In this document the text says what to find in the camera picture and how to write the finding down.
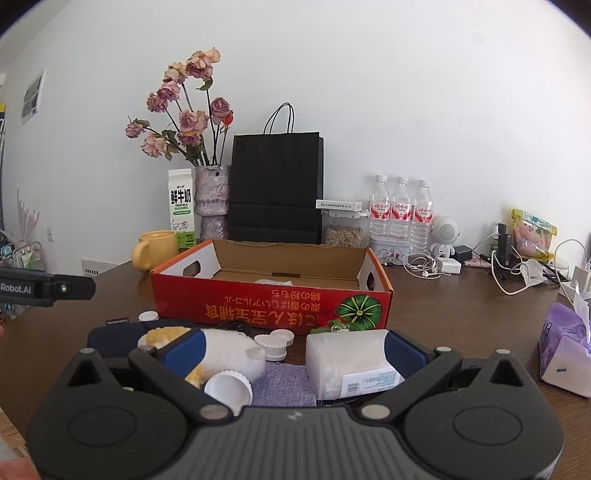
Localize yellow bun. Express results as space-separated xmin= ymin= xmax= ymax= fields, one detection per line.
xmin=137 ymin=325 xmax=267 ymax=389

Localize white robot-shaped speaker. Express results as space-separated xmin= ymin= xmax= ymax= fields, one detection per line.
xmin=429 ymin=215 xmax=461 ymax=257

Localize white wired earphones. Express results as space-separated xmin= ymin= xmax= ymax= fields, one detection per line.
xmin=403 ymin=253 xmax=451 ymax=278

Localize white ribbed cap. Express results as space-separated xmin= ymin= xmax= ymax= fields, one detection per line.
xmin=204 ymin=371 xmax=254 ymax=416

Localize white ribbed lid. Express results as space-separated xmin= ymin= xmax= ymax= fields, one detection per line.
xmin=264 ymin=330 xmax=295 ymax=362

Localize white face mask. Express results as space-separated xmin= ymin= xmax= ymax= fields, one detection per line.
xmin=517 ymin=258 xmax=561 ymax=287

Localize purple tissue pack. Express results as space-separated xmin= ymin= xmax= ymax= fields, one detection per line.
xmin=539 ymin=295 xmax=591 ymax=398

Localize white plug adapter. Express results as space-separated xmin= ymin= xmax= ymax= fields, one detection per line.
xmin=558 ymin=263 xmax=591 ymax=301

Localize wall flower sticker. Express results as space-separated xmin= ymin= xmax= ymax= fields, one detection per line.
xmin=15 ymin=188 xmax=41 ymax=241

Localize yellow ceramic mug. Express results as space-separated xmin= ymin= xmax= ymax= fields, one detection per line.
xmin=132 ymin=230 xmax=179 ymax=272

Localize black paper bag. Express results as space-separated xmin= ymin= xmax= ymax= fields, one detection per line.
xmin=229 ymin=103 xmax=325 ymax=244

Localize navy blue case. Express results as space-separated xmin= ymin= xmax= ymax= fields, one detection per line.
xmin=88 ymin=320 xmax=155 ymax=358

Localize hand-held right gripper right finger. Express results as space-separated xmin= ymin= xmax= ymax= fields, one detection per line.
xmin=353 ymin=330 xmax=532 ymax=425

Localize white printed tin box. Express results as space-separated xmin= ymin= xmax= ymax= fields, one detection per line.
xmin=368 ymin=233 xmax=411 ymax=265

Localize white low wall vent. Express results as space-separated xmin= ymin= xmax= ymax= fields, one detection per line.
xmin=81 ymin=258 xmax=120 ymax=278

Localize white green milk carton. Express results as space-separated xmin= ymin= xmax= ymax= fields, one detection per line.
xmin=167 ymin=168 xmax=197 ymax=252

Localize red cardboard box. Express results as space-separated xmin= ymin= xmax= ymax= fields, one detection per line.
xmin=150 ymin=239 xmax=394 ymax=337

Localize purple woven cloth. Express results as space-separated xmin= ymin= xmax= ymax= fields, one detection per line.
xmin=252 ymin=364 xmax=318 ymax=408

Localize purple textured vase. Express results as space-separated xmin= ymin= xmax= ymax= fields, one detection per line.
xmin=194 ymin=165 xmax=230 ymax=241

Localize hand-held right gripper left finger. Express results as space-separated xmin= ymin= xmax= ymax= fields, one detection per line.
xmin=60 ymin=330 xmax=234 ymax=428

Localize dried pink rose bouquet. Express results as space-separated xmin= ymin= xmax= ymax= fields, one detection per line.
xmin=126 ymin=47 xmax=235 ymax=168

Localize clear water bottle red label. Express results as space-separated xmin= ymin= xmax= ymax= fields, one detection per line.
xmin=411 ymin=179 xmax=435 ymax=250
xmin=390 ymin=176 xmax=414 ymax=238
xmin=368 ymin=174 xmax=393 ymax=238

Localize white charging cable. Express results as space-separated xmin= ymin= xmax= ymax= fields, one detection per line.
xmin=490 ymin=251 xmax=529 ymax=296

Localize white pill bottle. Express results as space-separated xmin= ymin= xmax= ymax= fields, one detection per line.
xmin=305 ymin=329 xmax=406 ymax=400

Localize clear jar of seeds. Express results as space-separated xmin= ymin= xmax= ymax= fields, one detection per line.
xmin=322 ymin=209 xmax=369 ymax=247

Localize black upright device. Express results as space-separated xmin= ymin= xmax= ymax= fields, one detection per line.
xmin=498 ymin=224 xmax=513 ymax=269

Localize black cable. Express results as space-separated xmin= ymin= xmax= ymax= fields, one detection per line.
xmin=217 ymin=320 xmax=254 ymax=337

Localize wire rack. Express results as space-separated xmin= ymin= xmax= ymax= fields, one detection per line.
xmin=0 ymin=240 xmax=44 ymax=319

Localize yellow pink snack packet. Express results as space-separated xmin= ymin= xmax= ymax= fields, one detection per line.
xmin=510 ymin=209 xmax=558 ymax=260

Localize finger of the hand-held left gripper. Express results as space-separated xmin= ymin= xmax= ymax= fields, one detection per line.
xmin=50 ymin=274 xmax=97 ymax=304

